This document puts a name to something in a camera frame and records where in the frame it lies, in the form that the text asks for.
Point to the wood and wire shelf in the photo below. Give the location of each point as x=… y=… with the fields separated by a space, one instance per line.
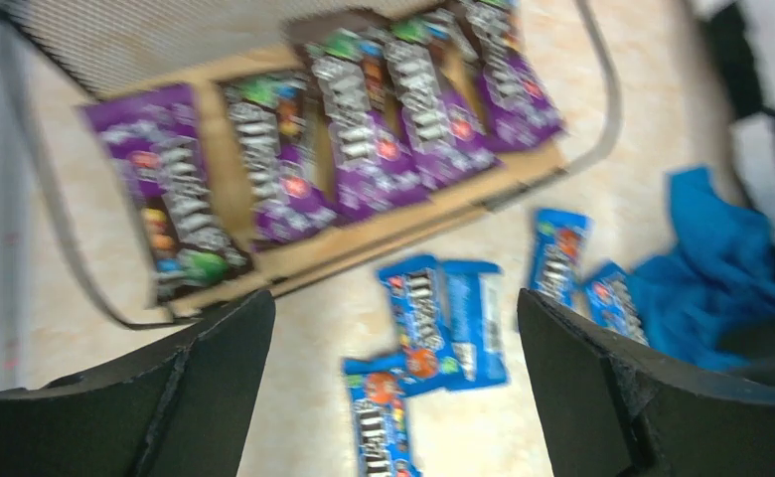
x=111 y=49

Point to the blue candy bag near cloth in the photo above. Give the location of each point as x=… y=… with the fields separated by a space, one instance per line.
x=610 y=302

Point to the black white checkered pillow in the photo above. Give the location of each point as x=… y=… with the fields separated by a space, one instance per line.
x=740 y=40

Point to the blue candy bag back side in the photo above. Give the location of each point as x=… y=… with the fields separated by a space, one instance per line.
x=473 y=290

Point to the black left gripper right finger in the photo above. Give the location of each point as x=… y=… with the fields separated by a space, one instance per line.
x=610 y=406

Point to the blue candy bag leftmost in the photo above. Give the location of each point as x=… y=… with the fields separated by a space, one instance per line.
x=378 y=407

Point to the blue candy bag left upper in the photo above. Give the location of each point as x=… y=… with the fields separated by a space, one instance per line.
x=416 y=307

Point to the purple candy bag bottom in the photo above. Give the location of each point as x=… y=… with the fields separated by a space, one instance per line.
x=273 y=118

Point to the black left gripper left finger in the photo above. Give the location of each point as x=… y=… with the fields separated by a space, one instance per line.
x=180 y=406

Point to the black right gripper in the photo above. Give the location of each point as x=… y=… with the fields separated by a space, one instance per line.
x=756 y=344

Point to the blue cloth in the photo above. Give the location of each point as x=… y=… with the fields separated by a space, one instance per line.
x=719 y=275

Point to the purple candy bag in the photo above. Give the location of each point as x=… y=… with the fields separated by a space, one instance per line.
x=444 y=134
x=517 y=113
x=343 y=54
x=273 y=118
x=154 y=141

